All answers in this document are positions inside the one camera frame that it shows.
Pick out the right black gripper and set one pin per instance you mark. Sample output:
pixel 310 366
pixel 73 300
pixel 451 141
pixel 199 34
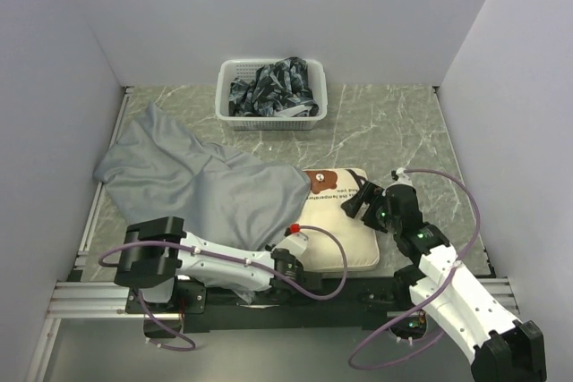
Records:
pixel 365 193

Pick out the cream pillow with bear print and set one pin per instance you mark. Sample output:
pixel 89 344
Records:
pixel 335 237

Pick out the grey pillowcase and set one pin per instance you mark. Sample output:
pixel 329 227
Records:
pixel 158 169

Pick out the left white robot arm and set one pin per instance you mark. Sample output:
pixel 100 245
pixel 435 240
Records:
pixel 161 250

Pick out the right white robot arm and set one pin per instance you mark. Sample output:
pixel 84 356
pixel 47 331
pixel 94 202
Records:
pixel 498 345

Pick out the black base beam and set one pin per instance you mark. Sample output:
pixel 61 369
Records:
pixel 365 302

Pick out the dark patterned cloth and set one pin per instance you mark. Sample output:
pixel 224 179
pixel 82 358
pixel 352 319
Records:
pixel 280 89

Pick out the white plastic basket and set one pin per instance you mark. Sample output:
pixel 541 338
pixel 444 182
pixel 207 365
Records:
pixel 245 69

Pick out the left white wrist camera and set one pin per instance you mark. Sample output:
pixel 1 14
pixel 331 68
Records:
pixel 295 241

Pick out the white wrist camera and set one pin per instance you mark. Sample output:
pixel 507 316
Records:
pixel 399 176
pixel 295 241

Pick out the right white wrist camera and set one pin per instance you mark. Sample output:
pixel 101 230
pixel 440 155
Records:
pixel 399 176

